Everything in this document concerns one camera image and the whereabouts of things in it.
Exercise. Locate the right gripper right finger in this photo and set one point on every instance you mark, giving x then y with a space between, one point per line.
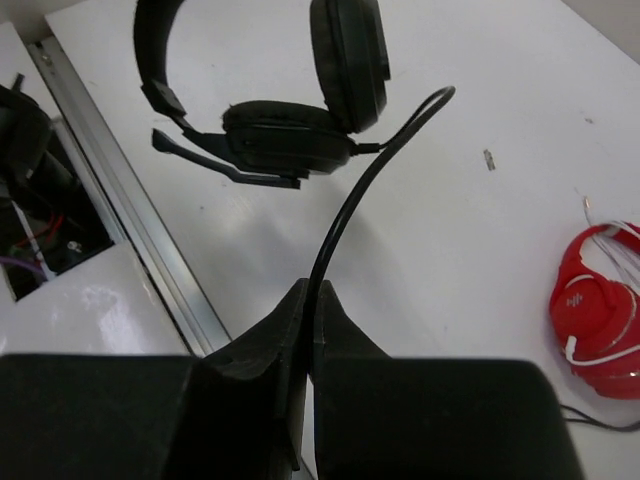
342 358

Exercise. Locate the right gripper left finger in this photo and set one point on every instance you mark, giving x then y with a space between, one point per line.
256 389

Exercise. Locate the black headset with microphone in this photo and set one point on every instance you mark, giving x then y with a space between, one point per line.
266 93

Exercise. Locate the red headphones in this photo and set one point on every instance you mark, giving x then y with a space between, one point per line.
595 319

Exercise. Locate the aluminium front rail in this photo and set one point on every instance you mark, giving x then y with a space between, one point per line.
193 316

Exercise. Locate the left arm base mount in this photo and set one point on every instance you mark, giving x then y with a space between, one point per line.
49 224

